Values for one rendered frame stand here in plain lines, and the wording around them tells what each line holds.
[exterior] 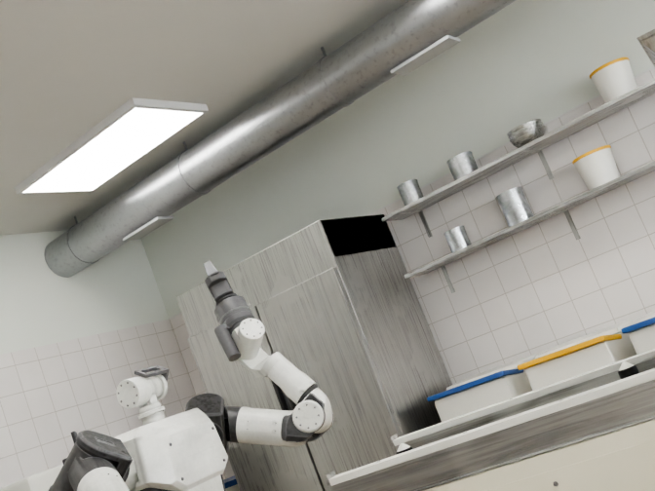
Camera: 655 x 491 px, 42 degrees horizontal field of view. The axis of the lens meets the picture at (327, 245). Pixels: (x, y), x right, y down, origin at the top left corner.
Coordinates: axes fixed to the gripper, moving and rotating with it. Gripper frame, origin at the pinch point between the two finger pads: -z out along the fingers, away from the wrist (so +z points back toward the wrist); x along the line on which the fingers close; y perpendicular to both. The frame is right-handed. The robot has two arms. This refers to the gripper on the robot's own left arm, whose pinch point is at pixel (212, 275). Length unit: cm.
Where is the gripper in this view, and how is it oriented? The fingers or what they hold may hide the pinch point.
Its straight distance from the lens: 231.5
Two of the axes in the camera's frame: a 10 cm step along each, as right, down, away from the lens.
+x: -1.3, -5.1, -8.5
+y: -8.8, 4.6, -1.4
